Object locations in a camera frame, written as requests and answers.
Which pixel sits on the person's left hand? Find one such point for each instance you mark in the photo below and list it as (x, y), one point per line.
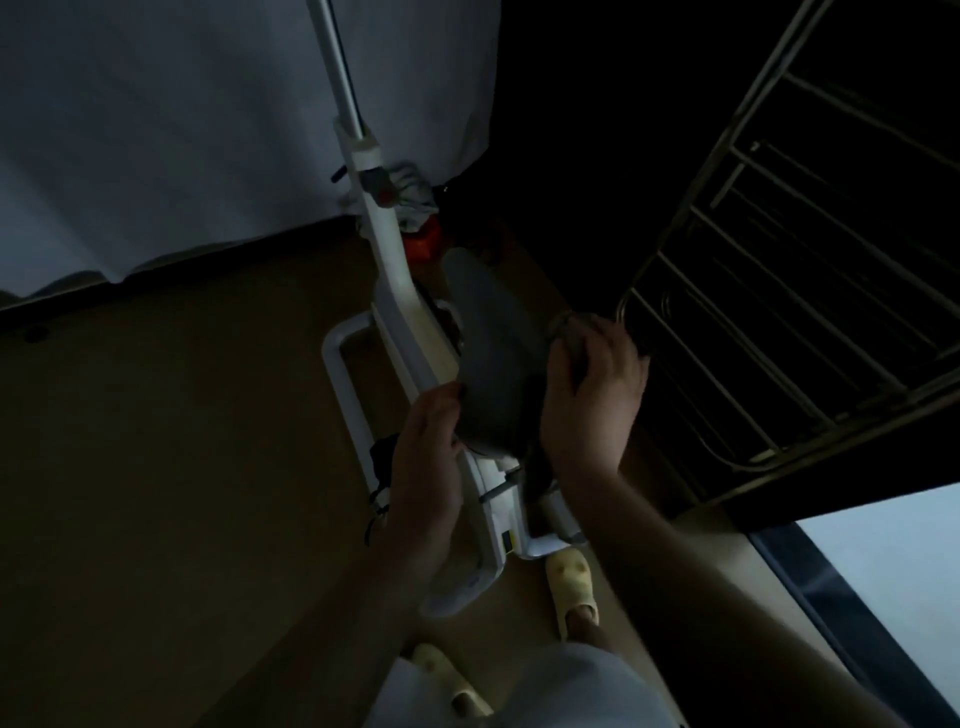
(424, 487)

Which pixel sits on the person's right hand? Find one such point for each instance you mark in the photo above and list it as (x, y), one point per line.
(596, 420)

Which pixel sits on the grey cleaning cloth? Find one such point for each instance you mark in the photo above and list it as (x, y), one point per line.
(570, 334)

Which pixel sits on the grey bike saddle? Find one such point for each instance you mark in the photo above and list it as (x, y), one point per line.
(495, 352)

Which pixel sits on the white exercise bike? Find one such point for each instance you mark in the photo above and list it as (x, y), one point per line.
(390, 247)

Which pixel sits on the person's right forearm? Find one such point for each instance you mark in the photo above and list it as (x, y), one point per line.
(735, 615)

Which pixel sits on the person's left forearm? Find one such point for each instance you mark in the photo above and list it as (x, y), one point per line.
(330, 652)

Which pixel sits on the person's right leg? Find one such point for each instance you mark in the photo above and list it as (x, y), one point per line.
(583, 628)

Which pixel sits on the person's white shorts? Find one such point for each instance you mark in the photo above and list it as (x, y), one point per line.
(570, 690)

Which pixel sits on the pale yellow slipper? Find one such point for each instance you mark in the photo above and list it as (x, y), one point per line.
(442, 671)
(570, 581)

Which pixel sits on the metal drying rack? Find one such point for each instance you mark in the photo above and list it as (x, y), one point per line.
(810, 285)

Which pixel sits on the dark stone door threshold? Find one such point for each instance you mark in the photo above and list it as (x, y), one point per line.
(855, 630)

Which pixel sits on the small round floor fitting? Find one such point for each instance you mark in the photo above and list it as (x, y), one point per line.
(34, 334)

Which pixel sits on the white hanging sheet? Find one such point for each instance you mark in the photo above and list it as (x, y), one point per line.
(150, 112)

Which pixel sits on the dark wooden door frame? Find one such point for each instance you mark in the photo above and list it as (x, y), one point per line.
(840, 480)

